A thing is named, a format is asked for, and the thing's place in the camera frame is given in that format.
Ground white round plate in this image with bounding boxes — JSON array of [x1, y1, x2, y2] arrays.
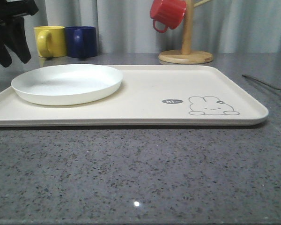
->
[[11, 64, 123, 106]]

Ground wooden mug tree stand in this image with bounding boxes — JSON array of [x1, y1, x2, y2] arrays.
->
[[158, 0, 214, 64]]

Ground dark blue mug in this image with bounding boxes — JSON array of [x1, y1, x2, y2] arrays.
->
[[65, 26, 98, 59]]

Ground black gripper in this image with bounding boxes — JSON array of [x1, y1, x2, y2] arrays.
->
[[0, 0, 38, 68]]

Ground metal chopstick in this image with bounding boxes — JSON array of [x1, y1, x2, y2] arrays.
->
[[242, 75, 281, 91]]

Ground red mug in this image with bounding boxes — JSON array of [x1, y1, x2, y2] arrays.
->
[[150, 0, 187, 33]]

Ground yellow mug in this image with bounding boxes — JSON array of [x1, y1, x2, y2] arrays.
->
[[34, 26, 67, 58]]

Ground cream rabbit serving tray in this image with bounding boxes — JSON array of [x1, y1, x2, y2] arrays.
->
[[0, 65, 268, 127]]

